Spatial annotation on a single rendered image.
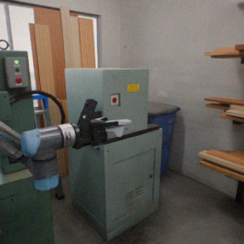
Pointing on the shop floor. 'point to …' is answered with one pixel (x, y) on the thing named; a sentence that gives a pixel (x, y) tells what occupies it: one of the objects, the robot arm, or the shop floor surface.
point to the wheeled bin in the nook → (169, 111)
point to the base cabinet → (26, 218)
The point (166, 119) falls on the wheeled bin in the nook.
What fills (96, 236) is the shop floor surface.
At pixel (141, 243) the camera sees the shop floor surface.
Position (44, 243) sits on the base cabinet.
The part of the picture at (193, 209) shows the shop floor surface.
